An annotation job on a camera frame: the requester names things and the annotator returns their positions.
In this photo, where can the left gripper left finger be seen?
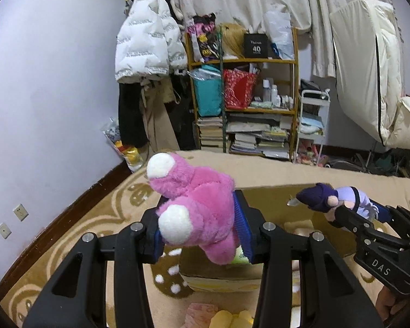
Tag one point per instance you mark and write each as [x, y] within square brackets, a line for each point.
[75, 295]

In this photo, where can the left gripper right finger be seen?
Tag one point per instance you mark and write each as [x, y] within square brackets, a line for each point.
[331, 295]

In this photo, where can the purple haired doll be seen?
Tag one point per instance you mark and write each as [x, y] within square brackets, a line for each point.
[326, 199]

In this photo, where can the yellow bear plush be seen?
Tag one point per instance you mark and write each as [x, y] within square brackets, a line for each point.
[225, 319]

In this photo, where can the pink plush bear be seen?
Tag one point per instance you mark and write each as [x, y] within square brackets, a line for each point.
[199, 210]

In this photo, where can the pale pink plush toy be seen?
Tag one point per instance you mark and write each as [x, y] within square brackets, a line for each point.
[199, 315]

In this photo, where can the person's right hand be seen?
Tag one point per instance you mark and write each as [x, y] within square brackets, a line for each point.
[392, 309]

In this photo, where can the beige patterned carpet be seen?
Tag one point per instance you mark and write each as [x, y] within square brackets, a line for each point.
[267, 186]

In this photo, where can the open cardboard box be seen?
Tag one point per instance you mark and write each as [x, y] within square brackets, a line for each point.
[242, 273]

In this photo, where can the stack of books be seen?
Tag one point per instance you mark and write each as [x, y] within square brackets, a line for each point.
[267, 135]

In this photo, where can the white rolling cart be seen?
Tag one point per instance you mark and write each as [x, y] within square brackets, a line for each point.
[312, 121]

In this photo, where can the cream hanging duvet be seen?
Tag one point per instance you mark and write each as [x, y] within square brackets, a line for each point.
[368, 62]

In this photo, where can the red patterned bag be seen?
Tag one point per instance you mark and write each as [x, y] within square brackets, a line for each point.
[238, 89]

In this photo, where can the beige trench coat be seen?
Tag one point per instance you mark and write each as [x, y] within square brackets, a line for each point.
[156, 120]

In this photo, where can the teal bag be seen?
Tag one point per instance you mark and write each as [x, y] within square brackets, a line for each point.
[207, 84]

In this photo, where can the black box with 40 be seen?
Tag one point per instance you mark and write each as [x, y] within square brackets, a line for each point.
[255, 45]

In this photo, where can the white plastic bag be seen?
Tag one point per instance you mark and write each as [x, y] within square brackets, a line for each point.
[279, 30]

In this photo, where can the blonde wig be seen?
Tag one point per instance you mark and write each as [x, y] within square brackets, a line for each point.
[233, 40]

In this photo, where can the colourful printed bag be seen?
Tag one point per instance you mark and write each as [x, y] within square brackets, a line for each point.
[203, 34]

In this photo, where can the white puffer jacket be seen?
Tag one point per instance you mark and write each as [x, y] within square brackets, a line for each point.
[149, 43]

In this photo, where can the wall socket lower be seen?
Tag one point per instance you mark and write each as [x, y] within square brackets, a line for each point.
[5, 230]

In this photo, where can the wall socket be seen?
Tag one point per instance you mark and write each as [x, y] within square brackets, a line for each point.
[20, 212]
[5, 230]

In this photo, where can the wall socket upper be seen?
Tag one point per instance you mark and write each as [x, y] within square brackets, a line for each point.
[20, 212]

